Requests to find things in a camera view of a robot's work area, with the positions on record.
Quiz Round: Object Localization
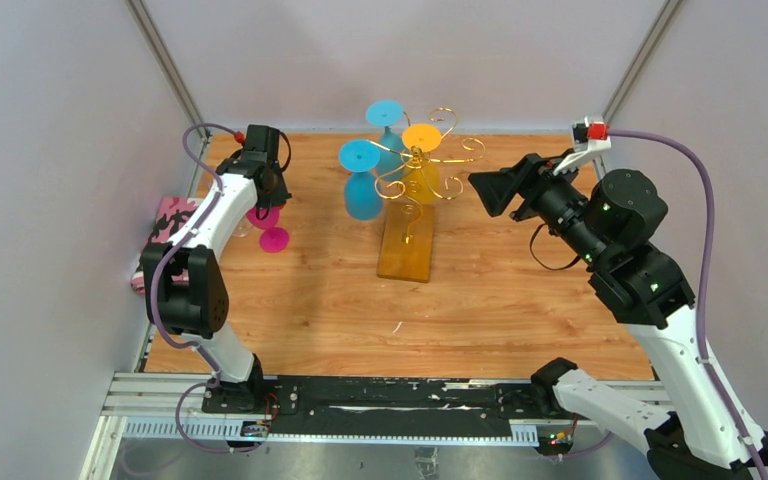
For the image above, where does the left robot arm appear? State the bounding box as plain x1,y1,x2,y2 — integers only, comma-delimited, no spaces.
140,124,291,413

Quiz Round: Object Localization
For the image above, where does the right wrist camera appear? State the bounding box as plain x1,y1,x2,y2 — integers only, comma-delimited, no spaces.
552,116,611,176

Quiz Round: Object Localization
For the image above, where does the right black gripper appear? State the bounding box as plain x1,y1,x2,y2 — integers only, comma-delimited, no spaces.
467,147,607,268

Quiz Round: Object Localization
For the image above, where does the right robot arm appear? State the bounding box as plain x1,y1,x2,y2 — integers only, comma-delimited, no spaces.
468,154,768,479

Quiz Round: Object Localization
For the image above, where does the purple cable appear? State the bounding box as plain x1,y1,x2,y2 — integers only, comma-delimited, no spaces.
589,122,768,480
148,123,273,456

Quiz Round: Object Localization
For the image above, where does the gold wire glass rack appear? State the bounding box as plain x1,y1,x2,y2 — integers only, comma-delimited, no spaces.
365,100,486,244

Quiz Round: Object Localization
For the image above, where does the front blue wine glass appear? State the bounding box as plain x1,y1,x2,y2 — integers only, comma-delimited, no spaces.
338,139,383,221

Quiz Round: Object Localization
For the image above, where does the pink wine glass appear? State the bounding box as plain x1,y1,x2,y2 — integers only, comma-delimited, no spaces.
246,207,290,253

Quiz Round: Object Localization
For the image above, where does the rear blue wine glass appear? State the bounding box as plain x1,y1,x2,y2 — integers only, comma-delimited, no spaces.
365,100,404,181

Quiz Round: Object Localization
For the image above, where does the yellow wine glass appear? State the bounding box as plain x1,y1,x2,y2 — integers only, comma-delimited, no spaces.
401,123,442,204

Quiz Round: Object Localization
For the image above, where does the clear wine glass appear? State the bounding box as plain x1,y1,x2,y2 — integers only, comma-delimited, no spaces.
231,216,254,238

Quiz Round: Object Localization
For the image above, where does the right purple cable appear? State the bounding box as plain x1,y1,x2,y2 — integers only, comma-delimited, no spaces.
589,122,768,480

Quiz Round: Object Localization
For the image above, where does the blue wine glass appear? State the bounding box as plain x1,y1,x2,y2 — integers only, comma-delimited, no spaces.
365,100,404,181
338,139,383,221

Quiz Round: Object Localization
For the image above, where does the wooden rack base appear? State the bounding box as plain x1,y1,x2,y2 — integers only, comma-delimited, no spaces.
376,202,436,283

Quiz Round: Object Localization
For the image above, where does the pink camouflage cloth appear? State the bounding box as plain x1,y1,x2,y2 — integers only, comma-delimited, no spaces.
131,196,203,297

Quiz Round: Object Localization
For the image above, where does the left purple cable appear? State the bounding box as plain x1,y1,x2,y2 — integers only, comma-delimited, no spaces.
148,123,273,456

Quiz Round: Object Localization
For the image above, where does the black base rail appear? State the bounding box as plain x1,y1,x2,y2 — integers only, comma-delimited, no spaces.
102,372,601,446

